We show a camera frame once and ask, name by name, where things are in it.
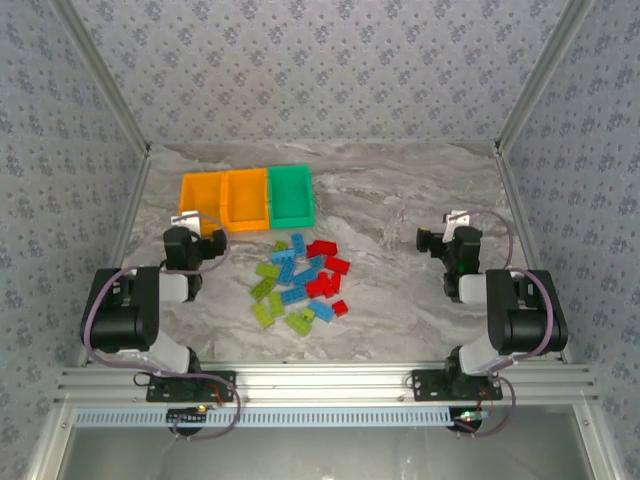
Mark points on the small lime green lego brick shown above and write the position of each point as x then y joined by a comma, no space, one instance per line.
308,313
280,246

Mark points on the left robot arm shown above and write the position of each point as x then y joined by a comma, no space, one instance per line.
125,320

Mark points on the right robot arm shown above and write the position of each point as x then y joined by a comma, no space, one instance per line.
520,325

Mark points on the orange plastic bin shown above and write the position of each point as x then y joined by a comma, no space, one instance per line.
202,192
245,200

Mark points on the green plastic bin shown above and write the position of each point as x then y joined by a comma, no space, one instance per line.
291,197

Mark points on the small blue lego brick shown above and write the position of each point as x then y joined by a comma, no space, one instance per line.
316,262

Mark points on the small red lego brick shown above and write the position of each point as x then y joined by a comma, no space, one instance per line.
340,307

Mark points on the small circuit board with LED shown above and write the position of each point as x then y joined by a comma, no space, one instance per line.
470,417
187,415

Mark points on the grey metal panel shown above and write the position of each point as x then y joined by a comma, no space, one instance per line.
320,455

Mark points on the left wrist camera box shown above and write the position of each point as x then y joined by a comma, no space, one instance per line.
186,220

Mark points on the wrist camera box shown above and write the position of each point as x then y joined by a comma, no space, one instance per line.
457,219
186,220

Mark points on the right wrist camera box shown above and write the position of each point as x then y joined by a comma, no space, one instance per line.
457,219

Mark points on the aluminium table side rail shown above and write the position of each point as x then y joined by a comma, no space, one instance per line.
520,220
127,240

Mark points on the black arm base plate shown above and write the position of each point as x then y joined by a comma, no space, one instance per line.
430,385
165,387

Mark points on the aluminium frame crossbar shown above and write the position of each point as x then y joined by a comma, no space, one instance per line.
320,382

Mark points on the aluminium frame post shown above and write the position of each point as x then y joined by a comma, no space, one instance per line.
100,75
545,75

